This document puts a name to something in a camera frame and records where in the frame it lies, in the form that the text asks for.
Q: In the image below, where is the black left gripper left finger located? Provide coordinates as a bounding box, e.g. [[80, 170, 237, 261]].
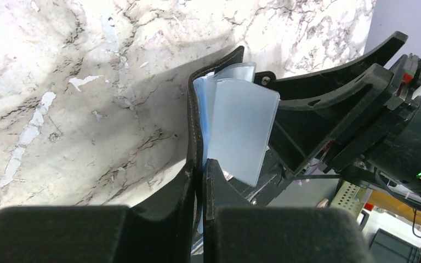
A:
[[0, 161, 194, 262]]

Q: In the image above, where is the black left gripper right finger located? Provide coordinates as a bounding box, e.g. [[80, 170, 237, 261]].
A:
[[203, 159, 374, 262]]

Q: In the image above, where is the beige perforated box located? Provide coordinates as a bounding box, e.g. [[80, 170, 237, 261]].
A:
[[329, 181, 373, 218]]

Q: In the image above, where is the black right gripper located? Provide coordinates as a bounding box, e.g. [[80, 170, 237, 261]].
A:
[[254, 31, 421, 210]]

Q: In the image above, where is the black leather card holder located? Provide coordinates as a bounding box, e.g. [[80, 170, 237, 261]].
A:
[[187, 45, 281, 187]]

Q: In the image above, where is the dark grey equipment box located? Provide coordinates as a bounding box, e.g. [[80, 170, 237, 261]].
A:
[[369, 229, 420, 263]]

